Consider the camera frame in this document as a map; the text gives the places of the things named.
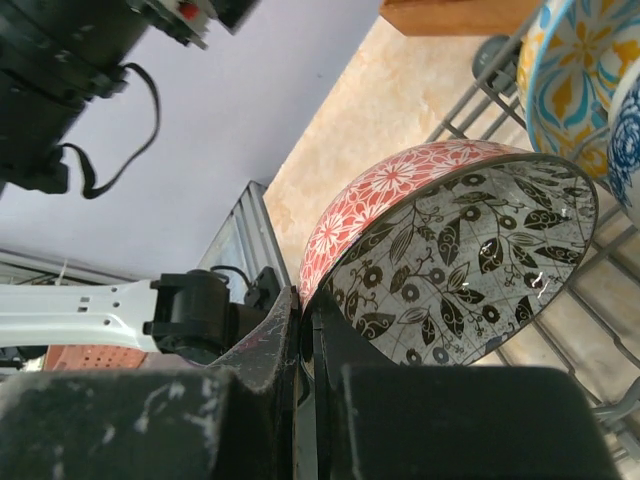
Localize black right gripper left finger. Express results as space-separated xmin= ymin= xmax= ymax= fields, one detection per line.
xmin=1 ymin=287 xmax=300 ymax=479

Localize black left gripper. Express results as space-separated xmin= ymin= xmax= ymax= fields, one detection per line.
xmin=1 ymin=0 xmax=256 ymax=195

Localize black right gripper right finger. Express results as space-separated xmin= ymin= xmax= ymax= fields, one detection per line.
xmin=304 ymin=292 xmax=618 ymax=479

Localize dark leaf pattern bowl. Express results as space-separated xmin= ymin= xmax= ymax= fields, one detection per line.
xmin=299 ymin=139 xmax=592 ymax=366

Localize blue rose pattern bowl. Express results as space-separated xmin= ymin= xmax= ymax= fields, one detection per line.
xmin=607 ymin=61 xmax=640 ymax=227

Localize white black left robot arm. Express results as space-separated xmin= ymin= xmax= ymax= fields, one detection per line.
xmin=1 ymin=1 xmax=286 ymax=362

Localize wooden compartment tray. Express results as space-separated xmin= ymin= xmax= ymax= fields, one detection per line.
xmin=379 ymin=0 xmax=541 ymax=37

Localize yellow blue swirl bowl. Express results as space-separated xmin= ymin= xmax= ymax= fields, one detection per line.
xmin=517 ymin=0 xmax=639 ymax=158

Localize grey wire dish rack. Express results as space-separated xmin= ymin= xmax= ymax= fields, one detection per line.
xmin=424 ymin=34 xmax=640 ymax=466

